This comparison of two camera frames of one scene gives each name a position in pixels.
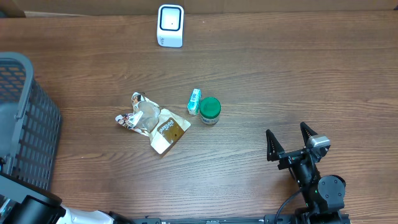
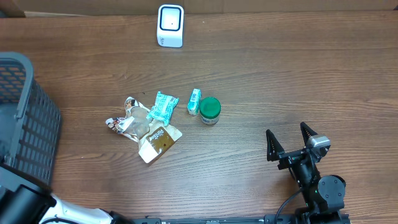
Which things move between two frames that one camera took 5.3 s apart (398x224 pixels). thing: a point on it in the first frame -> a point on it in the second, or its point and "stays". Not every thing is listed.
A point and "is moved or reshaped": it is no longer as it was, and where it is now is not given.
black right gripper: [276, 151] stays
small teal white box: [194, 103] stays
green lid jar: [209, 111] stays
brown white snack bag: [162, 127] is moved or reshaped
